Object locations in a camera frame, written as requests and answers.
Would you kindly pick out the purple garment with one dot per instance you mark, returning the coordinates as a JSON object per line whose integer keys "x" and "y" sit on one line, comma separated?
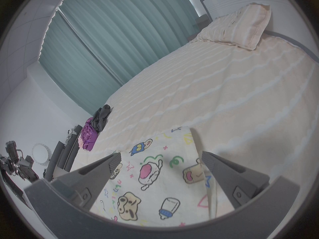
{"x": 88, "y": 136}

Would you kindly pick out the blue-green curtain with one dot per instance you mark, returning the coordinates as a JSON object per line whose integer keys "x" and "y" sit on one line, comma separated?
{"x": 74, "y": 78}
{"x": 129, "y": 26}

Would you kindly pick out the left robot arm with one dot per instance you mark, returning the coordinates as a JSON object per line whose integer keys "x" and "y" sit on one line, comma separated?
{"x": 15, "y": 165}

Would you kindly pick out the bed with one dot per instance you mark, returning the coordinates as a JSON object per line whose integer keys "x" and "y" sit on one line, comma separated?
{"x": 224, "y": 96}

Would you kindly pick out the cream striped pillow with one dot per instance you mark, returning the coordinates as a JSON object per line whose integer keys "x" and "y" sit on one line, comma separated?
{"x": 236, "y": 26}

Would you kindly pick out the black chest of drawers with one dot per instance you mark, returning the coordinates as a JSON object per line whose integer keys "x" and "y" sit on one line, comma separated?
{"x": 67, "y": 153}

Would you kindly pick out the pink garment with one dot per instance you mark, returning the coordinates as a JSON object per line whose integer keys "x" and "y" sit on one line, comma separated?
{"x": 80, "y": 142}

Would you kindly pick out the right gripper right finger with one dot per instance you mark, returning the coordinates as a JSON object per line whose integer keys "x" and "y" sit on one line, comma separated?
{"x": 231, "y": 180}

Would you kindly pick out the dark grey garment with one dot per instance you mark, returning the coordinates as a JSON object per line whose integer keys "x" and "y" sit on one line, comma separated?
{"x": 101, "y": 118}

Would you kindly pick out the white printed pyjama top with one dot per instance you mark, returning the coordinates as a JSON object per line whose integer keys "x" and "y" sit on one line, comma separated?
{"x": 154, "y": 183}

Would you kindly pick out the grey bedside table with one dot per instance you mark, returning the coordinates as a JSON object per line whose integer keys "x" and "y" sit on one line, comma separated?
{"x": 201, "y": 24}

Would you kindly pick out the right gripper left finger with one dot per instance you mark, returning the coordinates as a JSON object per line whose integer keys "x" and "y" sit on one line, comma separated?
{"x": 89, "y": 180}

